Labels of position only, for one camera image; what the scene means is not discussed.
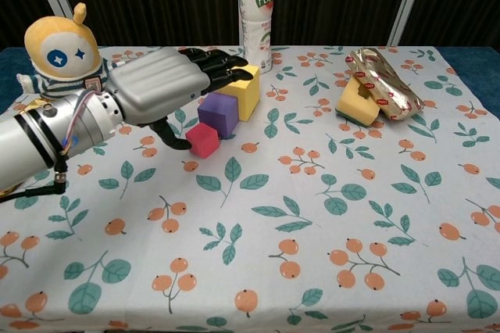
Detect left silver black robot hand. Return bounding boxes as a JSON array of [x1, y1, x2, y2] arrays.
[[104, 46, 255, 151]]

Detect purple cube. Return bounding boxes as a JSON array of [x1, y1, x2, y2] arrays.
[[196, 91, 240, 140]]

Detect small pink foam cube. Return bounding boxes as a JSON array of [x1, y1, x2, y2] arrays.
[[184, 121, 220, 159]]

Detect large yellow foam cube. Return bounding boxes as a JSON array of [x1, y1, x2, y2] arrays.
[[212, 63, 261, 123]]

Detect orange plush toy striped shirt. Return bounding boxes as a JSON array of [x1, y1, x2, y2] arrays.
[[15, 2, 119, 102]]

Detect white drink bottle yellow cap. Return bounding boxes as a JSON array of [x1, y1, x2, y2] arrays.
[[237, 0, 274, 76]]

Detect long gold snack pack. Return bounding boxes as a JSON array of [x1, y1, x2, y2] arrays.
[[19, 98, 55, 115]]

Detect yellow sponge block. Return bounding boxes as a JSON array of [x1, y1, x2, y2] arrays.
[[336, 74, 381, 128]]

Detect floral print tablecloth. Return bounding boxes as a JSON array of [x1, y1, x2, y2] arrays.
[[0, 45, 500, 333]]

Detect gold foil packet red logos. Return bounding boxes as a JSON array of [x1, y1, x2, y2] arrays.
[[345, 47, 427, 123]]

